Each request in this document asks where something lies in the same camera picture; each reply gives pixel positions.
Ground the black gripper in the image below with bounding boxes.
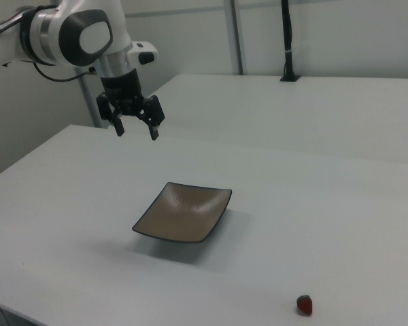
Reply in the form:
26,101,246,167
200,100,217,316
95,69,166,141

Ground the small dark round object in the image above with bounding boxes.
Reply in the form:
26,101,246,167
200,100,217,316
295,293,315,316

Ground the square brown ceramic plate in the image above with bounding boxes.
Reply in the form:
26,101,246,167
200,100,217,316
131,181,233,245

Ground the short grey metal frame post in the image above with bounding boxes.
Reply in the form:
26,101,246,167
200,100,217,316
75,66,102,130

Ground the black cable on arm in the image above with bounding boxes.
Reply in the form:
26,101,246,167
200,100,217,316
31,60,98,84

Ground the grey horizontal frame rail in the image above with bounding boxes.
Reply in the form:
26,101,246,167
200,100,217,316
124,4,226,18

